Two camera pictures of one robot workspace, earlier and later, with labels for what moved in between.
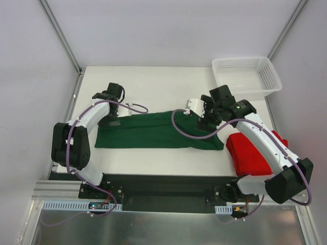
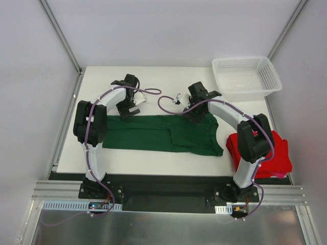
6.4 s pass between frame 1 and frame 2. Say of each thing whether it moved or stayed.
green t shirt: moved
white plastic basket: stayed
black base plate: stayed
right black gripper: moved
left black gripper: moved
